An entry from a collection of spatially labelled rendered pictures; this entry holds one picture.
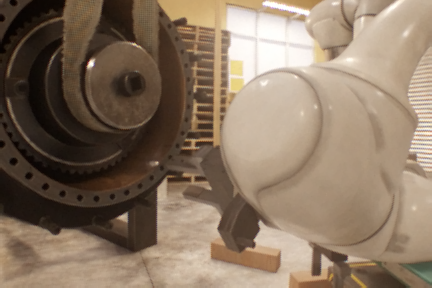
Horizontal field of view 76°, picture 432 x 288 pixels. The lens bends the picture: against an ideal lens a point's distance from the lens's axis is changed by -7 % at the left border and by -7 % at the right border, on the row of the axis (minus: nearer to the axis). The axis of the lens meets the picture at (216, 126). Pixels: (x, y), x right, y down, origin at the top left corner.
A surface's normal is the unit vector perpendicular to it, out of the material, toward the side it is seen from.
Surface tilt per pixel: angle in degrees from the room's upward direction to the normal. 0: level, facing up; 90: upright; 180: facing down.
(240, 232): 90
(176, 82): 101
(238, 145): 70
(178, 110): 80
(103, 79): 90
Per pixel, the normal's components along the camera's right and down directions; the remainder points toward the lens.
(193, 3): 0.38, 0.00
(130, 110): 0.76, 0.02
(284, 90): -0.70, -0.25
